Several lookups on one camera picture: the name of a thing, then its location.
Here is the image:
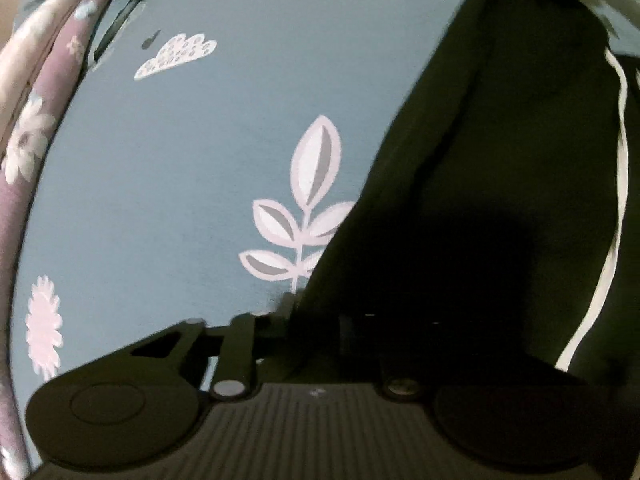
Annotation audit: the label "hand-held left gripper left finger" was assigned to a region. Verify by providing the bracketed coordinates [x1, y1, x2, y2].
[129, 292, 301, 402]

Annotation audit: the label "blue printed bed sheet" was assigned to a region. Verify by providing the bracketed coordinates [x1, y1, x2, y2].
[10, 0, 496, 391]

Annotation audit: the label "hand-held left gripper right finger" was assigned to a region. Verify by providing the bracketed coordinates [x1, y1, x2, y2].
[340, 312, 501, 403]

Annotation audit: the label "folded floral quilt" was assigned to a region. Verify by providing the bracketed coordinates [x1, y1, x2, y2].
[0, 0, 108, 480]

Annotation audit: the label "black drawstring shorts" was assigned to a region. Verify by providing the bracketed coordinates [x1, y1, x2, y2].
[292, 0, 640, 396]

